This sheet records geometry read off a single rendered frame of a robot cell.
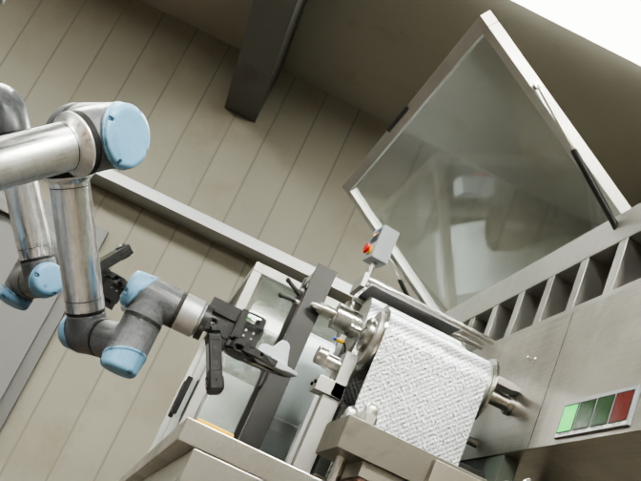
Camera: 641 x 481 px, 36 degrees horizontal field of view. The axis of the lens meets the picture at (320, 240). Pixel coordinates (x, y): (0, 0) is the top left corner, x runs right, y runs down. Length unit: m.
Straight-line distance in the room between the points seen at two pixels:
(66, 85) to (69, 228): 4.06
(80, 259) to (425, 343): 0.70
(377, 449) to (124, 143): 0.68
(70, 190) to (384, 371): 0.70
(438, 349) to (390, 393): 0.14
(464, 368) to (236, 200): 3.81
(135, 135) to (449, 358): 0.77
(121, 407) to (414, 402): 3.54
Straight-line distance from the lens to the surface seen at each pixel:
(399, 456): 1.73
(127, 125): 1.73
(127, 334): 1.83
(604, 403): 1.72
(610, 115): 5.29
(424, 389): 1.97
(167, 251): 5.56
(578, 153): 2.07
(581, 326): 1.96
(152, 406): 5.38
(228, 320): 1.88
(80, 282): 1.90
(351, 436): 1.71
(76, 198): 1.87
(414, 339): 1.98
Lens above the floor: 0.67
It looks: 21 degrees up
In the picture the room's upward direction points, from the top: 24 degrees clockwise
